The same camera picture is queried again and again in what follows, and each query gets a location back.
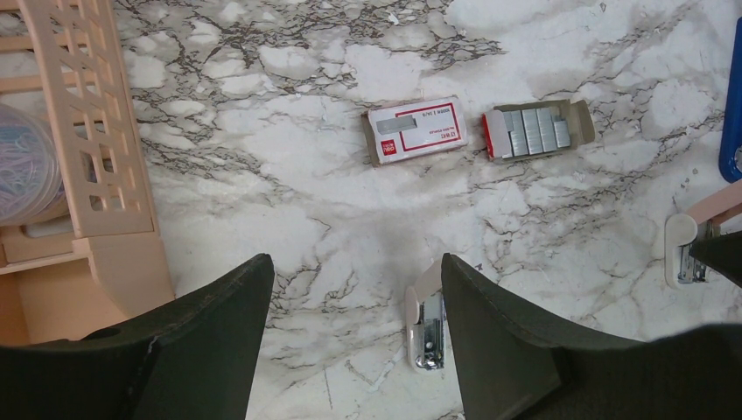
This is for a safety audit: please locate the orange plastic desk organizer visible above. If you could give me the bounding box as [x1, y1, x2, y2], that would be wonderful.
[1, 1, 174, 347]

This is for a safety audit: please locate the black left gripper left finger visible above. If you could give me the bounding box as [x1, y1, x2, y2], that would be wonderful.
[1, 254, 275, 419]

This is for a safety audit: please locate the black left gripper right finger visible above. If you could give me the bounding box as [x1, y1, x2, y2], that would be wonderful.
[441, 254, 741, 419]

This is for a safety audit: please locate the clear tape roll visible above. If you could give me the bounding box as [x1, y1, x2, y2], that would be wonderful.
[1, 104, 65, 226]

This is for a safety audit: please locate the red white staple box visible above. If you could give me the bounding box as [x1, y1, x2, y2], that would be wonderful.
[360, 95, 467, 167]

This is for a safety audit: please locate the staple tray with staples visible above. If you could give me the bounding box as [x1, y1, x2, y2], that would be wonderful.
[481, 100, 596, 164]

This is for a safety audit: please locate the white eraser block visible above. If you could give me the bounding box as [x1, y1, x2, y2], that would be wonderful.
[404, 259, 446, 372]

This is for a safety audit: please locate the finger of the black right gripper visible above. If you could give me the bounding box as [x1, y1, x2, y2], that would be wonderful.
[689, 231, 742, 287]

